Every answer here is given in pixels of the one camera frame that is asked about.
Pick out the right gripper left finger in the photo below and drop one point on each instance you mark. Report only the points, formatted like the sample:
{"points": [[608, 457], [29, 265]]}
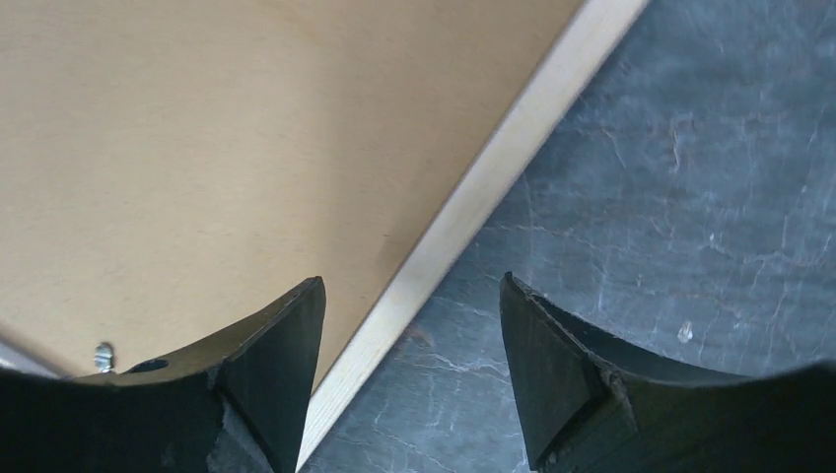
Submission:
{"points": [[233, 401]]}

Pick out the white wooden picture frame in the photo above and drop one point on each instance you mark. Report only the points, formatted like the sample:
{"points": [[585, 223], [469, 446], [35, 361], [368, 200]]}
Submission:
{"points": [[169, 167]]}

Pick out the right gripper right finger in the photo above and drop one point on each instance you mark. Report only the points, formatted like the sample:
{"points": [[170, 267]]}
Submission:
{"points": [[589, 401]]}

